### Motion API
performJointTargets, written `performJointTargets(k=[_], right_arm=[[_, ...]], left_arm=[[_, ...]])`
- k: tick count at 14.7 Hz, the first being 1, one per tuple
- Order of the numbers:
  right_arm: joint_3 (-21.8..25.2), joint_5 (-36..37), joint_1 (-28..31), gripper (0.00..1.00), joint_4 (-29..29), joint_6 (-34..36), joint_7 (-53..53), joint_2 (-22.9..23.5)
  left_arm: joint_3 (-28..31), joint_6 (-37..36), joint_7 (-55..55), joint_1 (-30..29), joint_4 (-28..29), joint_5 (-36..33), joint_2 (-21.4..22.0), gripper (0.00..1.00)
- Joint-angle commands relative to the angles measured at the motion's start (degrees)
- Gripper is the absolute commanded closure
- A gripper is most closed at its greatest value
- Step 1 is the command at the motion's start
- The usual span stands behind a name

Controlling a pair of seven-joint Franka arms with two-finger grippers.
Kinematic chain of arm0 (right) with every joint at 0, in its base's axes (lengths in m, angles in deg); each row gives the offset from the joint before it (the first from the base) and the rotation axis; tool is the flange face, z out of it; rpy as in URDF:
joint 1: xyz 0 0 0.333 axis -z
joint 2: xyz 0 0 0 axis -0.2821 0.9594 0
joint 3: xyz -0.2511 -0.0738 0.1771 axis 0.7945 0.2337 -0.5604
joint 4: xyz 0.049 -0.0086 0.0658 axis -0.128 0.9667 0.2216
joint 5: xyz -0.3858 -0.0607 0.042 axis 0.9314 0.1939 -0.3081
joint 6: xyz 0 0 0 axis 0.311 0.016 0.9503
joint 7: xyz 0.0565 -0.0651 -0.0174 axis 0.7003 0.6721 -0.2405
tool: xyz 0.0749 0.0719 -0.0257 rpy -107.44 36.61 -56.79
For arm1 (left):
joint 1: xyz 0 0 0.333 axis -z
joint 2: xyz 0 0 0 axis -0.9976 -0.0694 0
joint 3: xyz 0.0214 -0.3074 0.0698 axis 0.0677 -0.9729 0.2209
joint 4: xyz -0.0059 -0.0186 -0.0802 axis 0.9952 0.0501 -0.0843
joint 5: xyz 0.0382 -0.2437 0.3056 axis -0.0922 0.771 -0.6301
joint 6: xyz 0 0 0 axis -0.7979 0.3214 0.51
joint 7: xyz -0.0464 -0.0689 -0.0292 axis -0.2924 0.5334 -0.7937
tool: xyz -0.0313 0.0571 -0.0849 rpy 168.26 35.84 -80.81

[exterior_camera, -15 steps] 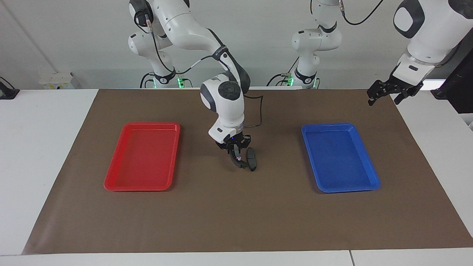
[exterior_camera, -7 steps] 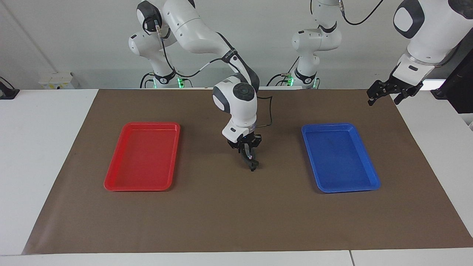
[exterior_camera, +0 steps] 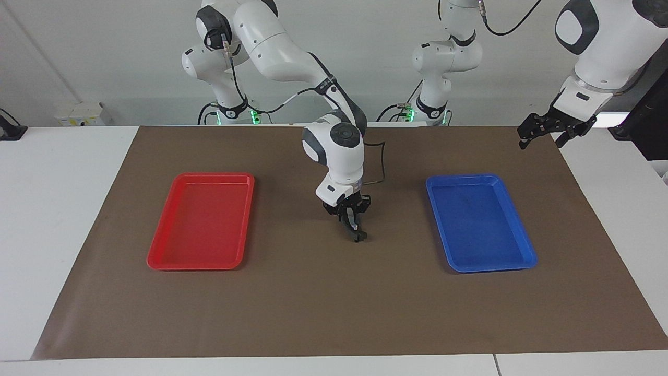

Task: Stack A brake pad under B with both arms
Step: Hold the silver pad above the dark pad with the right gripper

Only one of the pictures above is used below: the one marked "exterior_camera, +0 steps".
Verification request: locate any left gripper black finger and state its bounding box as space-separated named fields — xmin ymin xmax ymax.
xmin=555 ymin=117 xmax=599 ymax=149
xmin=517 ymin=112 xmax=547 ymax=151

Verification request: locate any curved brake shoe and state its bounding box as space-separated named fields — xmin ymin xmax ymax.
xmin=344 ymin=221 xmax=369 ymax=244

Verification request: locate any black monitor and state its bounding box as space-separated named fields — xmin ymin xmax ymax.
xmin=608 ymin=68 xmax=668 ymax=162

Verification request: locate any brown table mat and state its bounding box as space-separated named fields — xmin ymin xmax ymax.
xmin=30 ymin=125 xmax=668 ymax=361

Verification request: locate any blue plastic tray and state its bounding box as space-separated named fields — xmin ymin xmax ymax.
xmin=425 ymin=174 xmax=538 ymax=274

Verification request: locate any red plastic tray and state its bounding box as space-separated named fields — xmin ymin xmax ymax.
xmin=147 ymin=172 xmax=255 ymax=271

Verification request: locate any black clamp device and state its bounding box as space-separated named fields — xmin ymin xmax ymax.
xmin=0 ymin=109 xmax=28 ymax=142

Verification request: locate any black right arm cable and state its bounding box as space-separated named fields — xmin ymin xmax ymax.
xmin=208 ymin=29 xmax=388 ymax=186

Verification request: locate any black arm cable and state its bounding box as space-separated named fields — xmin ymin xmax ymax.
xmin=479 ymin=0 xmax=544 ymax=37
xmin=208 ymin=29 xmax=388 ymax=186

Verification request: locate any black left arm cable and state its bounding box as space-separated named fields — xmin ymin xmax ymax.
xmin=479 ymin=0 xmax=544 ymax=37

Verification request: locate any black base cable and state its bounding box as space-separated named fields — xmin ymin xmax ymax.
xmin=377 ymin=78 xmax=422 ymax=124
xmin=197 ymin=102 xmax=219 ymax=125

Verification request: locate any white wall socket box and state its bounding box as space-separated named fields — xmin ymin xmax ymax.
xmin=54 ymin=101 xmax=113 ymax=127

